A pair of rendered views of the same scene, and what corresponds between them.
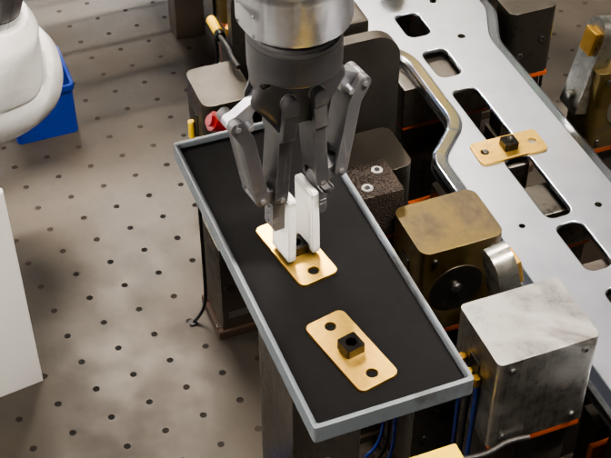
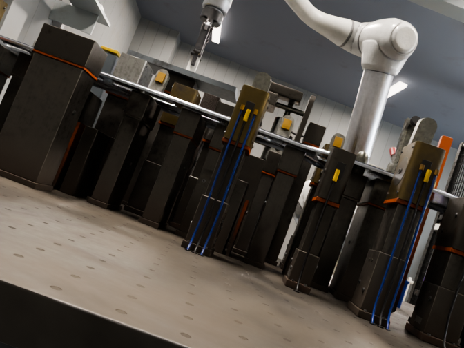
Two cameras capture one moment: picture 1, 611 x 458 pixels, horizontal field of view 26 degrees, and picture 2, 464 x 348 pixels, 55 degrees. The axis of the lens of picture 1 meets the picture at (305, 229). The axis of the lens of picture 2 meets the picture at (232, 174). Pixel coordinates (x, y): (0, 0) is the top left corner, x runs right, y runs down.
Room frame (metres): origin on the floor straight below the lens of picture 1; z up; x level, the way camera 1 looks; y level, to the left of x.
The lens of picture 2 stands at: (1.69, -1.20, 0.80)
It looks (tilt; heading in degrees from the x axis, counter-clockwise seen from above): 5 degrees up; 116
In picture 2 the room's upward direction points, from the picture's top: 21 degrees clockwise
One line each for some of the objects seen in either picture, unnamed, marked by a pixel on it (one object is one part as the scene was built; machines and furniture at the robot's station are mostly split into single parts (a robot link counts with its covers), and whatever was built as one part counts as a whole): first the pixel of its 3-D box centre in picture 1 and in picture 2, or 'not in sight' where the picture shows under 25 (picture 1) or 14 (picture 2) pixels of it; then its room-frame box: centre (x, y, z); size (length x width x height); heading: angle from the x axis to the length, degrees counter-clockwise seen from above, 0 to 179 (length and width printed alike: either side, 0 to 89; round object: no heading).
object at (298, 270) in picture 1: (295, 246); not in sight; (0.83, 0.01, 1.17); 0.08 x 0.04 x 0.01; 31
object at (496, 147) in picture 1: (508, 144); not in sight; (1.16, -0.23, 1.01); 0.08 x 0.04 x 0.01; 110
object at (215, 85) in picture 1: (215, 213); not in sight; (1.17, 0.11, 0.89); 0.09 x 0.08 x 0.38; 111
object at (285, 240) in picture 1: (284, 222); not in sight; (0.82, 0.02, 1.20); 0.03 x 0.01 x 0.07; 31
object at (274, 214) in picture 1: (265, 206); not in sight; (0.82, 0.03, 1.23); 0.03 x 0.01 x 0.05; 121
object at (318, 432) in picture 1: (310, 257); (184, 77); (0.83, 0.00, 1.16); 0.37 x 0.14 x 0.02; 21
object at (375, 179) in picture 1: (365, 313); (189, 159); (1.00, -0.07, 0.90); 0.05 x 0.05 x 0.40; 21
